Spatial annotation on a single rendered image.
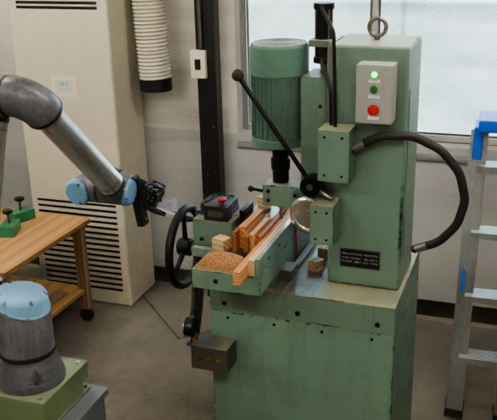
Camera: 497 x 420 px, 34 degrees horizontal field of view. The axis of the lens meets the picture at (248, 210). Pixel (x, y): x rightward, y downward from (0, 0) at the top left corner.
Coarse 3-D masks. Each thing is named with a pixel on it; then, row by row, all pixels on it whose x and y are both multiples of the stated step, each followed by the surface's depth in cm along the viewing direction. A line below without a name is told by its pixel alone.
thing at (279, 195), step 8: (264, 184) 253; (272, 184) 252; (280, 184) 252; (288, 184) 252; (296, 184) 252; (264, 192) 253; (272, 192) 253; (280, 192) 252; (288, 192) 251; (296, 192) 250; (264, 200) 254; (272, 200) 253; (280, 200) 252; (288, 200) 252; (280, 208) 256
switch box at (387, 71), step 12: (360, 72) 216; (384, 72) 214; (396, 72) 218; (360, 84) 217; (372, 84) 216; (384, 84) 215; (396, 84) 219; (360, 96) 218; (384, 96) 216; (360, 108) 220; (384, 108) 217; (360, 120) 221; (372, 120) 220; (384, 120) 218
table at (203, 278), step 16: (272, 208) 281; (288, 256) 254; (192, 272) 236; (208, 272) 234; (224, 272) 233; (272, 272) 240; (208, 288) 236; (224, 288) 234; (240, 288) 232; (256, 288) 230
